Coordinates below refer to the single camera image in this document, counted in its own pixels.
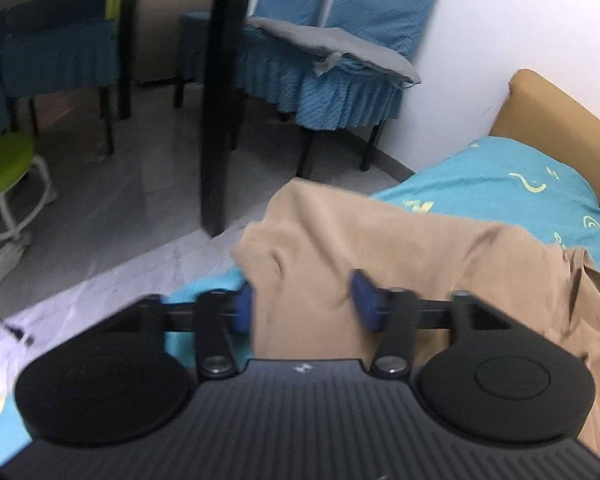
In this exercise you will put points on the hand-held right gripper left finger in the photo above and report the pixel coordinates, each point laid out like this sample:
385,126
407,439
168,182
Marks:
243,306

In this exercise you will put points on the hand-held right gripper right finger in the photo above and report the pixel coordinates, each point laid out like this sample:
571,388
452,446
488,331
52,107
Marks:
362,296

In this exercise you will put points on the tan shirt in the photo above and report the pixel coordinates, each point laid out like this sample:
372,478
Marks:
380,260

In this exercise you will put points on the teal patterned bed sheet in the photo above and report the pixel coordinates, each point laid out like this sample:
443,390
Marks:
525,185

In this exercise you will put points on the black-legged white table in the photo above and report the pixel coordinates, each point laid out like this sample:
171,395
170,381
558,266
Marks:
222,100

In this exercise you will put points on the grey cloth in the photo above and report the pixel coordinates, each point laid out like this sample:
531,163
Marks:
340,47

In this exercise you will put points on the blue covered chair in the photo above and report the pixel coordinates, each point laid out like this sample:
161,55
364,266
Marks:
55,55
340,45

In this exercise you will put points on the tan headboard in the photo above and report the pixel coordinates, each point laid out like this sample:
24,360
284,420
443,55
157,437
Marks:
555,115

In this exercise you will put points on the green round stool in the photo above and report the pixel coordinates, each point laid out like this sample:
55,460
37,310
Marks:
7,180

